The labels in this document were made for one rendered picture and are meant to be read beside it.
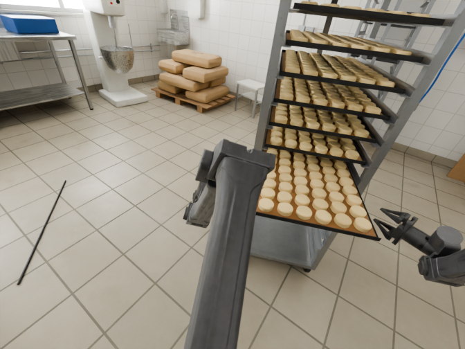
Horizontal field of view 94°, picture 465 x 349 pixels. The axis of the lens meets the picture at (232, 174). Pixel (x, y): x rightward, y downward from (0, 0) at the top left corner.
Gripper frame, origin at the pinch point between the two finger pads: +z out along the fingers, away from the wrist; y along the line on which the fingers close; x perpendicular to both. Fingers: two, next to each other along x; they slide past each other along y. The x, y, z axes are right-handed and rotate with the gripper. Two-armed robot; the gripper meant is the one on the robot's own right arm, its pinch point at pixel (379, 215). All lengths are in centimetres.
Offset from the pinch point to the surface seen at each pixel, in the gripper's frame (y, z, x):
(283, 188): 4.5, 24.6, 26.8
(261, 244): -58, 43, 6
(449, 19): 59, 11, -4
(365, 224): 3.7, -0.9, 15.2
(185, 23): 58, 424, -110
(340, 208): 4.0, 7.4, 16.7
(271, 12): 84, 268, -171
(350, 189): 5.1, 11.7, 3.7
